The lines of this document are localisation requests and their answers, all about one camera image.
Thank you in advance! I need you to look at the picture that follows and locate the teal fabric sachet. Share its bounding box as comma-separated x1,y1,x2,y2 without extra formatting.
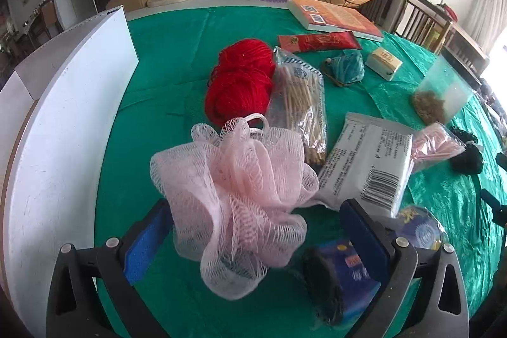
323,52,365,87

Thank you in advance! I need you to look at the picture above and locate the bag of wooden chopsticks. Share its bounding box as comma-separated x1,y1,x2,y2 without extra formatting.
265,47,329,166

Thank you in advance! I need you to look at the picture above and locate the white barcode packet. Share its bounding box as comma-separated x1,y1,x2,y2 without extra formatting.
315,112,414,219

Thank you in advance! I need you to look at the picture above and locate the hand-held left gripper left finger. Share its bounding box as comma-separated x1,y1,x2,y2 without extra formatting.
47,199,175,338

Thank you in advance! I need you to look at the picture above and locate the pink plastic packet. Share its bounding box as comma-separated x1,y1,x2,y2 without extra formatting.
410,123,466,172

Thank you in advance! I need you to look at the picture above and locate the clear plastic jar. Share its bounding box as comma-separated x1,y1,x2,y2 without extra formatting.
411,54,476,125

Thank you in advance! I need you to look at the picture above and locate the small cream box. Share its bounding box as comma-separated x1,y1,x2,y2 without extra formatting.
364,48,403,80

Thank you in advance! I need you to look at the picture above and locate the orange book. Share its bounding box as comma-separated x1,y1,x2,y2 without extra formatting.
287,0,385,42

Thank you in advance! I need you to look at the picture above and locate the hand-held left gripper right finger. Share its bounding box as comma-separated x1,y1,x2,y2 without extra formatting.
339,199,470,338

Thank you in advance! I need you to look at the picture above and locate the dark wooden chair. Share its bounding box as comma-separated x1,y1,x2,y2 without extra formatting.
394,0,452,54

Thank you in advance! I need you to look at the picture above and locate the red yarn ball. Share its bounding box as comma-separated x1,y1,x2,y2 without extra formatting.
205,39,276,127

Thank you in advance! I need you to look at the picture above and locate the black fluffy pompom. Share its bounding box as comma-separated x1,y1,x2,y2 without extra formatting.
449,127,484,175
303,247,345,326

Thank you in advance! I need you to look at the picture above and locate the pink mesh bath loofah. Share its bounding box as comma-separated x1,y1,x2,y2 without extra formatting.
151,113,319,301

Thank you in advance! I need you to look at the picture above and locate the red snack packet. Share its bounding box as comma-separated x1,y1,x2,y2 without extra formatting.
277,31,362,54

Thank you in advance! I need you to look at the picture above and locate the round blue yellow packet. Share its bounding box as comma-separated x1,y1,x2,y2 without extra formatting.
390,205,448,252

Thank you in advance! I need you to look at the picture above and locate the green tablecloth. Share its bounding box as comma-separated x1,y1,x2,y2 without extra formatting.
93,5,507,338

